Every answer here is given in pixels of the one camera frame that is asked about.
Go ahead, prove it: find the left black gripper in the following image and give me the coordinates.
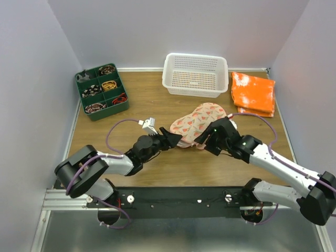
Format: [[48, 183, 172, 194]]
[[141, 127, 182, 164]]

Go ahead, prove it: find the pink floral laundry bag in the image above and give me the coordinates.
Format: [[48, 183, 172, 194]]
[[170, 102, 227, 150]]

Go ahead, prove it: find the orange white cloth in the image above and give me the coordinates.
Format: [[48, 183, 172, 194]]
[[231, 72, 276, 118]]

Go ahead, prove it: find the white plastic basket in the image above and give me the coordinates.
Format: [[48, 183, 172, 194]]
[[162, 53, 229, 98]]

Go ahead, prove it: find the green compartment tray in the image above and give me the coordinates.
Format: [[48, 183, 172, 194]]
[[75, 63, 130, 121]]

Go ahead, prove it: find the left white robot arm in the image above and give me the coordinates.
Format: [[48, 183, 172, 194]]
[[55, 127, 182, 207]]

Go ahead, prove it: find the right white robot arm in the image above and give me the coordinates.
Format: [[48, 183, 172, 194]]
[[195, 116, 335, 226]]

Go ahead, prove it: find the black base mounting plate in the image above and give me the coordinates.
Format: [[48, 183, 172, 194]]
[[86, 186, 279, 220]]

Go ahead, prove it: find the black floral scrunchie bottom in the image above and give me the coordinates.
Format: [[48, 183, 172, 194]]
[[84, 103, 107, 114]]

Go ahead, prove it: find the black floral scrunchie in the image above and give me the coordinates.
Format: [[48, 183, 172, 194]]
[[84, 103, 107, 114], [98, 65, 116, 76]]

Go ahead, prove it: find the black white dotted scrunchie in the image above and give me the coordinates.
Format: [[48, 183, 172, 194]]
[[81, 85, 102, 98]]

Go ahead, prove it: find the black floral scrunchie top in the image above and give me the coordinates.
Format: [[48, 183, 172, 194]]
[[98, 65, 116, 76]]

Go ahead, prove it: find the grey item in tray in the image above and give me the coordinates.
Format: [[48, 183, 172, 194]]
[[75, 70, 91, 83]]

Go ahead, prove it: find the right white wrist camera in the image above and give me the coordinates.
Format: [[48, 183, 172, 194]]
[[227, 113, 237, 130]]

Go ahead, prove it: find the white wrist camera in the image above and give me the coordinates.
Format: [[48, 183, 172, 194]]
[[142, 117, 157, 135], [227, 113, 237, 130]]

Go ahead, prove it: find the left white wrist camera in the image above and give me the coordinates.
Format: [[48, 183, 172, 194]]
[[142, 117, 157, 135]]

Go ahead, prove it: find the orange black hair tie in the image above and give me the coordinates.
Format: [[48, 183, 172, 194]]
[[112, 93, 128, 105]]

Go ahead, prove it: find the tan hair tie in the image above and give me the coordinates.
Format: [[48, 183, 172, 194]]
[[101, 80, 118, 90]]

